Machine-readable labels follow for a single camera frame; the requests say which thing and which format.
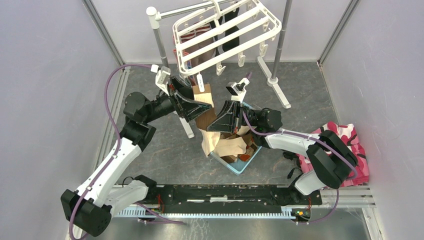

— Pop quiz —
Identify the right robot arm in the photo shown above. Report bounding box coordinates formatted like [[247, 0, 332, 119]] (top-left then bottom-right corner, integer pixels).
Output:
[[206, 100, 358, 204]]

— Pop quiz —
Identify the light blue plastic basket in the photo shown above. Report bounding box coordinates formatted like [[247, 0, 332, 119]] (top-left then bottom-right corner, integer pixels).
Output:
[[206, 100, 263, 176]]

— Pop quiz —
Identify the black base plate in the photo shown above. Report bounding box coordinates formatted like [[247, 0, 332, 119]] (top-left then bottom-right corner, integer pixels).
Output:
[[140, 184, 323, 214]]

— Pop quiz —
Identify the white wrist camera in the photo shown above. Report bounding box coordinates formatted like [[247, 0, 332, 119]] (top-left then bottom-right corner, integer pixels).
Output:
[[150, 64, 171, 95], [226, 77, 250, 103]]

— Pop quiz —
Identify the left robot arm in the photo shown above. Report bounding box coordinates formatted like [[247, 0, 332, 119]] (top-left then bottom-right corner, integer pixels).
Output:
[[60, 77, 212, 239]]

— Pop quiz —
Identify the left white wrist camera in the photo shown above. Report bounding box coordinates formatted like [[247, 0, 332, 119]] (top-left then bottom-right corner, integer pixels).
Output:
[[150, 64, 171, 95]]

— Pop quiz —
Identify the pink camouflage cloth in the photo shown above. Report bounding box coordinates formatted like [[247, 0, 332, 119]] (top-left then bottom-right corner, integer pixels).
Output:
[[295, 121, 370, 189]]

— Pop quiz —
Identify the grey sock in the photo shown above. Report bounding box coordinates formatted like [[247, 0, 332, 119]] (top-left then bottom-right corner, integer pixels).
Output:
[[172, 22, 219, 76]]

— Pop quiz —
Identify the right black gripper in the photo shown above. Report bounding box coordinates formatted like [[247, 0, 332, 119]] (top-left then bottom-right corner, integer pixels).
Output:
[[205, 100, 259, 134]]

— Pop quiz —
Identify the brown tan striped sock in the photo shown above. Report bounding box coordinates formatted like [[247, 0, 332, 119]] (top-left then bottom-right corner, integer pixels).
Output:
[[213, 133, 259, 163], [192, 83, 221, 157]]

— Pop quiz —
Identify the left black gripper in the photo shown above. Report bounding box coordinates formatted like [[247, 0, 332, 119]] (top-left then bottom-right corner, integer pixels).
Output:
[[143, 76, 212, 124]]

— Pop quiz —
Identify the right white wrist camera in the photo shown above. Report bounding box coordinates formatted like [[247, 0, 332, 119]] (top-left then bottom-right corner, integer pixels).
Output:
[[226, 77, 250, 103]]

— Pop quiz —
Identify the black sock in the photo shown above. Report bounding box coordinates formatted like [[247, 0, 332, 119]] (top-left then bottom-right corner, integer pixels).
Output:
[[206, 16, 223, 57], [222, 8, 240, 52]]

